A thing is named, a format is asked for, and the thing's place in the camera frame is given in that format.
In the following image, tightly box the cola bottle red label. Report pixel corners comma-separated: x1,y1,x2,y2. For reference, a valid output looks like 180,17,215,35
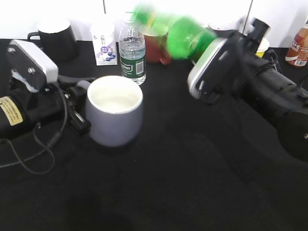
207,24,237,38

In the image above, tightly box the green soda bottle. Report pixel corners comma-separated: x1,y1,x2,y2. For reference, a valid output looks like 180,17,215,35
133,3,218,59

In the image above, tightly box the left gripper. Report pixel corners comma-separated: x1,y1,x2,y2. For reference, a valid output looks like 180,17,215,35
14,75,95,135

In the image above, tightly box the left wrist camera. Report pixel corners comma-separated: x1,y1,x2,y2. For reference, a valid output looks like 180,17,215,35
7,39,58,93

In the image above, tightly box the black mug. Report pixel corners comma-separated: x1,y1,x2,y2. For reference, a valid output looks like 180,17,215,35
27,18,78,63

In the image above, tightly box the white milk carton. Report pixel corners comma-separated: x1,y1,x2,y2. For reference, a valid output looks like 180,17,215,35
90,14,117,66

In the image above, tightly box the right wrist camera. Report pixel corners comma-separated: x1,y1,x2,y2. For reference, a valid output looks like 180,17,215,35
187,38,230,100

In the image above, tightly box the brown drink bottle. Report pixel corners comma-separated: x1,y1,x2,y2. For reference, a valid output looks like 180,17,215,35
285,22,308,67

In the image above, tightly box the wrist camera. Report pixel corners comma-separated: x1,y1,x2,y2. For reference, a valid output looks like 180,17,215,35
7,39,58,93
187,38,230,100

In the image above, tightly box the white mug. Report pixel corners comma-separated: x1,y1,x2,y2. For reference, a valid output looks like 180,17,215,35
191,54,200,65

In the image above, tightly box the red mug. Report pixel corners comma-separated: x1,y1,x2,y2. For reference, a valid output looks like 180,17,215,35
139,25,171,65

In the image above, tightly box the black cable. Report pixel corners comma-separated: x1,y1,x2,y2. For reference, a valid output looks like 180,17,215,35
0,84,69,175

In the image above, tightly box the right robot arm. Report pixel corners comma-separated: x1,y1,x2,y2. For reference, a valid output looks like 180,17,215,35
199,32,308,162

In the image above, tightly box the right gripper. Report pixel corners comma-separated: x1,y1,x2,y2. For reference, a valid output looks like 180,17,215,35
202,32,250,104

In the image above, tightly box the yellow paper cup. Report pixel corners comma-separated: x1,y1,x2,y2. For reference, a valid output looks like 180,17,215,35
256,38,270,58

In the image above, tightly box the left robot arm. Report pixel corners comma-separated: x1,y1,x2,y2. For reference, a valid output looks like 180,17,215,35
0,76,91,139

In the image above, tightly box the clear water bottle green label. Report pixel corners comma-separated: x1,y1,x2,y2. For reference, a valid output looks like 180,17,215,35
119,11,146,85

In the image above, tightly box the grey mug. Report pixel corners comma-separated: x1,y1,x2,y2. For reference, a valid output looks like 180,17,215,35
77,76,143,147

